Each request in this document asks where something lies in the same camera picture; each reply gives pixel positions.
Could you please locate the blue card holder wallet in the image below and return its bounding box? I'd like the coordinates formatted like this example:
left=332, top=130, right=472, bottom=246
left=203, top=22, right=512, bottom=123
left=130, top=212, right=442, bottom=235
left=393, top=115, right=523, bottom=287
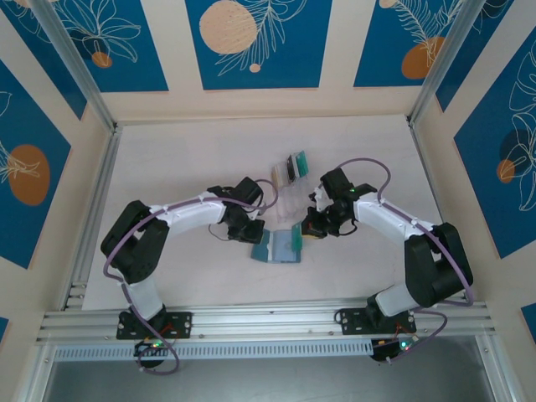
left=250, top=228, right=303, bottom=265

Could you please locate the clear tube rack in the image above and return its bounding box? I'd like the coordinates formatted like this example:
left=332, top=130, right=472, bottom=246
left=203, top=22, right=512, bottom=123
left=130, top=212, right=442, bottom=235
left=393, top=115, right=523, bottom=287
left=267, top=148, right=312, bottom=224

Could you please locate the small circuit board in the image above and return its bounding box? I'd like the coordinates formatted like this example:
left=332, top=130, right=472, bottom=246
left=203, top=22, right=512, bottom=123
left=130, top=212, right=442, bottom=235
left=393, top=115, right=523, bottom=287
left=133, top=339, right=173, bottom=357
left=370, top=337, right=420, bottom=363

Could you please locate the thin black gripper wire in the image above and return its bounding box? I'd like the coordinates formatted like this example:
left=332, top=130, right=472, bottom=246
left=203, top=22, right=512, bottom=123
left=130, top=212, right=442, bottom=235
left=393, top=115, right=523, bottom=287
left=207, top=223, right=232, bottom=244
left=334, top=219, right=359, bottom=238

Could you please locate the purple camera cable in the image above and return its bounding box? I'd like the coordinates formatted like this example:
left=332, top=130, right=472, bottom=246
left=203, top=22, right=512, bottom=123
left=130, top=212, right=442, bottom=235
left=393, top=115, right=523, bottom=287
left=102, top=178, right=280, bottom=374
left=337, top=157, right=477, bottom=365

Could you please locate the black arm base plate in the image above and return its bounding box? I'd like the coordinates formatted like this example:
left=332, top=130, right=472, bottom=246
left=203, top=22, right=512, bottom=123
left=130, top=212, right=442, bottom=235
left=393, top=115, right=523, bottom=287
left=116, top=312, right=194, bottom=340
left=338, top=307, right=418, bottom=336

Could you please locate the aluminium frame cross rail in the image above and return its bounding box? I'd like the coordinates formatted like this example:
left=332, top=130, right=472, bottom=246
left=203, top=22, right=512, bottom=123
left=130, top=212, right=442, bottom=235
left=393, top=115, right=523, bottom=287
left=35, top=295, right=502, bottom=345

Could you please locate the aluminium side rail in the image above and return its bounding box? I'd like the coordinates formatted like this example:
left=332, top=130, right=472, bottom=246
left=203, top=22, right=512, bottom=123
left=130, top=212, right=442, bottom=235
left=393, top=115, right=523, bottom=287
left=60, top=125, right=125, bottom=312
left=408, top=123, right=478, bottom=302

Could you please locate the grey slotted cable duct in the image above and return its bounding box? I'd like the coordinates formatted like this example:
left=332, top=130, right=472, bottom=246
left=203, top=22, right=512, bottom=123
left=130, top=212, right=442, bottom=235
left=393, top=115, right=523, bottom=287
left=53, top=339, right=374, bottom=362

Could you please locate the aluminium corner post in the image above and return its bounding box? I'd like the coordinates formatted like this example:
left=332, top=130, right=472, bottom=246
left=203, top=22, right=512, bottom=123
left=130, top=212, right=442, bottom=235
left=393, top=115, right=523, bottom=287
left=28, top=0, right=118, bottom=133
left=408, top=0, right=495, bottom=126

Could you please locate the aluminium frame leg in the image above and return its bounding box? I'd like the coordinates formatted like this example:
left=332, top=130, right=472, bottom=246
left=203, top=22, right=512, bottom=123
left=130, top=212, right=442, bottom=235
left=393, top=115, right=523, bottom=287
left=475, top=334, right=514, bottom=402
left=20, top=341, right=58, bottom=402

